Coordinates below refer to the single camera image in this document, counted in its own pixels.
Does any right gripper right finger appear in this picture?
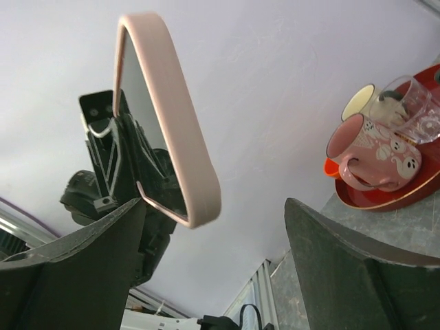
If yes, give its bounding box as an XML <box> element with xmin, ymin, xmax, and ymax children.
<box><xmin>284</xmin><ymin>198</ymin><xmax>439</xmax><ymax>329</ymax></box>

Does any pink ghost pattern mug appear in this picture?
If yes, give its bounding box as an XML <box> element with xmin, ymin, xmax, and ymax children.
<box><xmin>326</xmin><ymin>113</ymin><xmax>422</xmax><ymax>192</ymax></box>

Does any pink case smartphone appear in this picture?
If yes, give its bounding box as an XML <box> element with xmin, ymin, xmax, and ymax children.
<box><xmin>113</xmin><ymin>12</ymin><xmax>221</xmax><ymax>228</ymax></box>

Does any clear drinking glass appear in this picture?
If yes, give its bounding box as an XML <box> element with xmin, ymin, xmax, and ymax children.
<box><xmin>368</xmin><ymin>76</ymin><xmax>439</xmax><ymax>144</ymax></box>

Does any beige cup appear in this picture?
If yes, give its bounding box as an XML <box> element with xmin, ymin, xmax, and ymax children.
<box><xmin>341</xmin><ymin>84</ymin><xmax>381</xmax><ymax>122</ymax></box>

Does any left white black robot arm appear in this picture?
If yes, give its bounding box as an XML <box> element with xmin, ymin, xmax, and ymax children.
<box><xmin>60</xmin><ymin>170</ymin><xmax>278</xmax><ymax>329</ymax></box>

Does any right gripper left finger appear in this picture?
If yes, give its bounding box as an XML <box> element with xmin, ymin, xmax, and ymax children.
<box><xmin>1</xmin><ymin>199</ymin><xmax>146</xmax><ymax>329</ymax></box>

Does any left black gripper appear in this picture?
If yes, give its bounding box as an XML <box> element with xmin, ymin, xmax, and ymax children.
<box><xmin>60</xmin><ymin>114</ymin><xmax>179</xmax><ymax>285</ymax></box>

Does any red round lacquer tray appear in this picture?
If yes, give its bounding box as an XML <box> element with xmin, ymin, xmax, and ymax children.
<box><xmin>335</xmin><ymin>65</ymin><xmax>439</xmax><ymax>211</ymax></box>

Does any orange bowl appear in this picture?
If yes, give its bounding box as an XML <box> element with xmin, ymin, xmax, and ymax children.
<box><xmin>323</xmin><ymin>157</ymin><xmax>341</xmax><ymax>179</ymax></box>

